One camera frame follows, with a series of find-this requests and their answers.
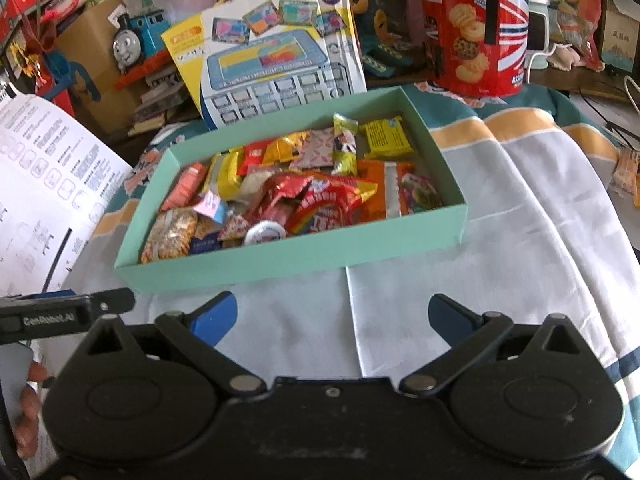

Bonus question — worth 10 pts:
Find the red cookie tin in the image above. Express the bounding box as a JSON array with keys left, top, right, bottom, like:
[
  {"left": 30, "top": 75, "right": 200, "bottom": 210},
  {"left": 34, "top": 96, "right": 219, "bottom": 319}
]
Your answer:
[{"left": 421, "top": 0, "right": 529, "bottom": 98}]

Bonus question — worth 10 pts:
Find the yellow green candy stick pack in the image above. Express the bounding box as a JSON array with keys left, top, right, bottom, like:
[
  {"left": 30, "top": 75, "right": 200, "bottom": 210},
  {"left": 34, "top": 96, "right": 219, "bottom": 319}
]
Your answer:
[{"left": 332, "top": 114, "right": 359, "bottom": 177}]

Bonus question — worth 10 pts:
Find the orange white wafer pack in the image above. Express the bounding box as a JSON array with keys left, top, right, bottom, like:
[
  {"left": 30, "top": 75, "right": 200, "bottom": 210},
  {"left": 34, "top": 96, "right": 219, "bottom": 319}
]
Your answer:
[{"left": 357, "top": 159, "right": 416, "bottom": 223}]

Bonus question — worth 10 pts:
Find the grey orange teal blanket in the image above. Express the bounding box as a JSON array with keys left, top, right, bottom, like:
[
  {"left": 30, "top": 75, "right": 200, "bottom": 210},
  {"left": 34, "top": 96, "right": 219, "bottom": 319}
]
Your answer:
[{"left": 29, "top": 81, "right": 640, "bottom": 476}]

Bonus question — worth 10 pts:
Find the clear pack white snack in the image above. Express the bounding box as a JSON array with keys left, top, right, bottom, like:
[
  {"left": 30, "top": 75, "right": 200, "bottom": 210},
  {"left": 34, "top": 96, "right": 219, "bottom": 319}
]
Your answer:
[{"left": 235, "top": 167, "right": 279, "bottom": 206}]

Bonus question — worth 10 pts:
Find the orange yellow snack pack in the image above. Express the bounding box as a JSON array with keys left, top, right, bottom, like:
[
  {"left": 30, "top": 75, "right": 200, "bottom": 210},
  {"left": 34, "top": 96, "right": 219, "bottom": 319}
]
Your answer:
[{"left": 262, "top": 131, "right": 309, "bottom": 165}]

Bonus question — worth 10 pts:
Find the white round jelly cup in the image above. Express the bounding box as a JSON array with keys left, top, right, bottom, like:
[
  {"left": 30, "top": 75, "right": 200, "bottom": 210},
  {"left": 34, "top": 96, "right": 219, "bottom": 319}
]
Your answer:
[{"left": 243, "top": 220, "right": 288, "bottom": 246}]

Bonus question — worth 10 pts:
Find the small red candy pack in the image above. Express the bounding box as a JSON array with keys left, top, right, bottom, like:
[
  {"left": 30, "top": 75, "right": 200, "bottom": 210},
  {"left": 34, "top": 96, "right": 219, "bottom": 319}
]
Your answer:
[{"left": 236, "top": 139, "right": 273, "bottom": 178}]

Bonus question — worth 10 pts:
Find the mint green cardboard box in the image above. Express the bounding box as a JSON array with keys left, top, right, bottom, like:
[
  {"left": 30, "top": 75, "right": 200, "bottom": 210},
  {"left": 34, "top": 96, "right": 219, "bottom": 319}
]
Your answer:
[{"left": 114, "top": 87, "right": 469, "bottom": 294}]

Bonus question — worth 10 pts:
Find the yellow silver snack pack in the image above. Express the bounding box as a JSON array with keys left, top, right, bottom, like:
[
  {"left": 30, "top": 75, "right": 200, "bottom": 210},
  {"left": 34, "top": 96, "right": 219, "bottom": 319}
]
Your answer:
[{"left": 202, "top": 148, "right": 244, "bottom": 202}]

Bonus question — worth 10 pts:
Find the blue toy train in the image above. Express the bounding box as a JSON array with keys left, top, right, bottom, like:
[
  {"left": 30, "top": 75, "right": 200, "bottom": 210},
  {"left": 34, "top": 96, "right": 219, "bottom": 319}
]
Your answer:
[{"left": 112, "top": 10, "right": 169, "bottom": 74}]

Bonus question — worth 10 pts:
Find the toy laptop box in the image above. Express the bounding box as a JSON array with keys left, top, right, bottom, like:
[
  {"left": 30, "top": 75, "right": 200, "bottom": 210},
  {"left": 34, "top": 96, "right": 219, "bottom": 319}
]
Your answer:
[{"left": 163, "top": 0, "right": 367, "bottom": 129}]

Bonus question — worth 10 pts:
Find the red crinkled candy wrapper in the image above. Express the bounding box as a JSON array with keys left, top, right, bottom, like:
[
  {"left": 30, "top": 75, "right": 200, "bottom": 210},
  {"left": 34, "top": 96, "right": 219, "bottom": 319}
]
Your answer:
[{"left": 252, "top": 172, "right": 312, "bottom": 226}]

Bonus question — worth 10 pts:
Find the person's left hand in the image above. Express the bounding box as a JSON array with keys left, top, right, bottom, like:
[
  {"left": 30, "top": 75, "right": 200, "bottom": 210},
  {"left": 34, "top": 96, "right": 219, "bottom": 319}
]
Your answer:
[{"left": 13, "top": 361, "right": 49, "bottom": 460}]

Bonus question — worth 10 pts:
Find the blue white cracker pack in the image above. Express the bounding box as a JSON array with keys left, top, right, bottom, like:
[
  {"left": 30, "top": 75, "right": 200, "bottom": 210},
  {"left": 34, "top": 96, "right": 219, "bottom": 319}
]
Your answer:
[{"left": 189, "top": 216, "right": 221, "bottom": 256}]

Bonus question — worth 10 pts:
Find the yellow square snack pack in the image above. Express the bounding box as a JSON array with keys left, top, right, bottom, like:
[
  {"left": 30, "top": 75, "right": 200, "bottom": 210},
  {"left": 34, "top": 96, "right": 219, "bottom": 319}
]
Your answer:
[{"left": 360, "top": 116, "right": 416, "bottom": 159}]

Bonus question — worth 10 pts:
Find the white instruction manual sheet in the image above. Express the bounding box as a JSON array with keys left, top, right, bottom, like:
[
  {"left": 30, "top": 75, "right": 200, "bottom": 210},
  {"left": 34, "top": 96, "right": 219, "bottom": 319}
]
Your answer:
[{"left": 0, "top": 84, "right": 131, "bottom": 297}]

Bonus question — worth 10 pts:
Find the red yellow chip bag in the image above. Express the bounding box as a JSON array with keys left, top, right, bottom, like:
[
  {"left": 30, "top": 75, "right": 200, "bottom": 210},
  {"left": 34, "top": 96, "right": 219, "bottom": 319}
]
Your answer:
[{"left": 285, "top": 172, "right": 378, "bottom": 235}]

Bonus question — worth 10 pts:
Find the pink green candy pack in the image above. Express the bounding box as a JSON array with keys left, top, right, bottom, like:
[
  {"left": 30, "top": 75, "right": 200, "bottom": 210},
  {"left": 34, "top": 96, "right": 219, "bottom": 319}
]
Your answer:
[{"left": 399, "top": 172, "right": 442, "bottom": 214}]

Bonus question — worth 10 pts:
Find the brown patterned noodle snack pack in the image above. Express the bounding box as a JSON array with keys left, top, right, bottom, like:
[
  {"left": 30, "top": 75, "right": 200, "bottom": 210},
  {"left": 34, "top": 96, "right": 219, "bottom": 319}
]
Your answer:
[{"left": 140, "top": 208, "right": 198, "bottom": 264}]

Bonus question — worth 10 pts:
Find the white pink patterned snack pack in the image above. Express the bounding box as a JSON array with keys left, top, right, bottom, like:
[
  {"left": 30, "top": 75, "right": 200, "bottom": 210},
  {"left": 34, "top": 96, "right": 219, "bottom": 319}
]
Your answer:
[{"left": 290, "top": 127, "right": 334, "bottom": 170}]

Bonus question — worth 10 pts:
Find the salmon orange snack bar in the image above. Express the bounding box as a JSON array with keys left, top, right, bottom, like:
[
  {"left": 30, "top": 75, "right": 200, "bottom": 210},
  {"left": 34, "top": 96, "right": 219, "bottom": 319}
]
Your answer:
[{"left": 160, "top": 162, "right": 207, "bottom": 212}]

